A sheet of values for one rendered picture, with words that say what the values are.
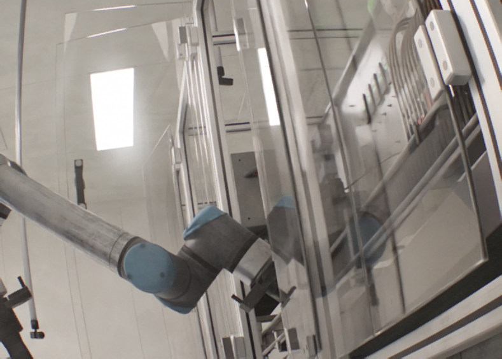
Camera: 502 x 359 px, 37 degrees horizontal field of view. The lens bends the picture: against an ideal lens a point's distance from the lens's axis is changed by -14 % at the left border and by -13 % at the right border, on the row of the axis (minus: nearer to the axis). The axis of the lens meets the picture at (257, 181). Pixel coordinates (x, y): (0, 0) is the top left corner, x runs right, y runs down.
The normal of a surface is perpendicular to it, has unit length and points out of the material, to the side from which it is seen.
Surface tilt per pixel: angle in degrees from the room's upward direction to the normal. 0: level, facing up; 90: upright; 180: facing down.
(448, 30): 90
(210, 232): 100
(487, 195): 90
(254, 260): 98
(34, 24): 180
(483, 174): 90
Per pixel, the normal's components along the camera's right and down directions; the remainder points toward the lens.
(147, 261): -0.22, -0.24
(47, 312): 0.13, -0.34
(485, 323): -0.98, 0.11
